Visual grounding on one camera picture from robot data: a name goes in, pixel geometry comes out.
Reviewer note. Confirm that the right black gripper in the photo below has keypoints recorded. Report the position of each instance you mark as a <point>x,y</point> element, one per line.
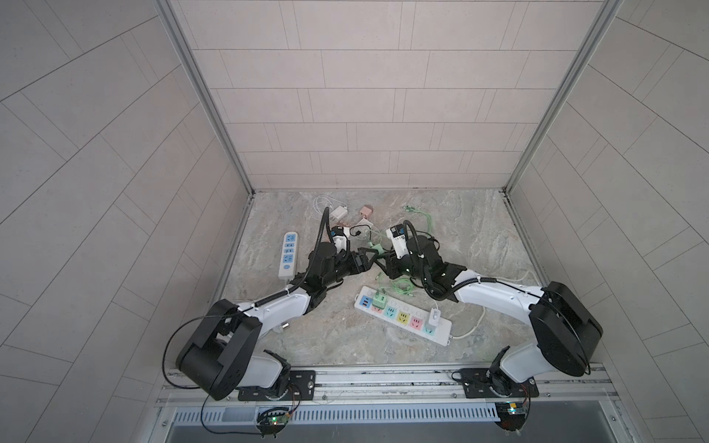
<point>391,260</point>

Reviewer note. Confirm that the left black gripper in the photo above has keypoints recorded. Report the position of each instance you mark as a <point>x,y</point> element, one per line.
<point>359,263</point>

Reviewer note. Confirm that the green charger adapter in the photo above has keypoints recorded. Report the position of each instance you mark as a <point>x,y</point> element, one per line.
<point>379,300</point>
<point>379,248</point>

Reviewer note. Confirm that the white charger with black cable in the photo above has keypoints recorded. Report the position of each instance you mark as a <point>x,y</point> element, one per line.
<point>363,228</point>

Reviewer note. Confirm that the white charger adapter with cable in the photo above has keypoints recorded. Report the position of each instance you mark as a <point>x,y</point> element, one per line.
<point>434,316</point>

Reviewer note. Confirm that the white multicolour socket power strip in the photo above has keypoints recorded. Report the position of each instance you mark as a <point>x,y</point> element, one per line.
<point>405,316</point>

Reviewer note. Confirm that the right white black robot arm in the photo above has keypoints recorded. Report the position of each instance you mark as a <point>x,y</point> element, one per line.
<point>565,333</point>

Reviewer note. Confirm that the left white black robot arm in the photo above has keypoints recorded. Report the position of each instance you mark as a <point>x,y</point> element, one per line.
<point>220,355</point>

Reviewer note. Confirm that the white blue socket power strip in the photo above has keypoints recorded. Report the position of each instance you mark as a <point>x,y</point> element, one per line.
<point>288,262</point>

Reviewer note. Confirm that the white charger adapter far left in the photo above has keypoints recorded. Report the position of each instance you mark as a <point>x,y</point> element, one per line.
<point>338,213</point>

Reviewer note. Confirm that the pink charger adapter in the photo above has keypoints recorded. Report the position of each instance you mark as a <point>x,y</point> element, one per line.
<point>366,211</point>

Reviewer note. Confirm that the left green circuit board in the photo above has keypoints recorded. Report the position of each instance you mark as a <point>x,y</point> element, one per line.
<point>272,421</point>

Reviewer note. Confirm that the green circuit board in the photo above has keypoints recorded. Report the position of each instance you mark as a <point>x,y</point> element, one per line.
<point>272,421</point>
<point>512,415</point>

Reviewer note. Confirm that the right green circuit board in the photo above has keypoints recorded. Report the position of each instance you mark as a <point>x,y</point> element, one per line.
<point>512,415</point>

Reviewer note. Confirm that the aluminium mounting rail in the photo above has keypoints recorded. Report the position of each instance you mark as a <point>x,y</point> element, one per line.
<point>439,383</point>

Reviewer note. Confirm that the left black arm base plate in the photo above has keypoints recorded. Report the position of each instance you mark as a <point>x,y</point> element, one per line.
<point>299,386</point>

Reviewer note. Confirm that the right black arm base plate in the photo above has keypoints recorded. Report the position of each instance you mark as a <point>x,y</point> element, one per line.
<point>479,384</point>

